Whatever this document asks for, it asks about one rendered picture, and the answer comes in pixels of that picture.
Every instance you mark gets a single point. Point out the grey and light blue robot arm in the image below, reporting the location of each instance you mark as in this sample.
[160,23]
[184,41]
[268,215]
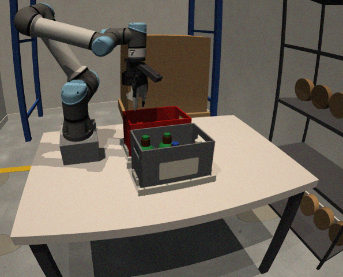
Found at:
[38,21]

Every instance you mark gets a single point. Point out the blue bottle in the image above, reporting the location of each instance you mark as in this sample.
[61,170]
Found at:
[174,143]

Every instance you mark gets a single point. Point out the green bottle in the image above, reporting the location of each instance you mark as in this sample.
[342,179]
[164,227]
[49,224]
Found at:
[145,143]
[167,141]

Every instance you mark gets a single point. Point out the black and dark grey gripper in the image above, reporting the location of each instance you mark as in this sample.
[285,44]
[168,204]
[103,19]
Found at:
[138,80]

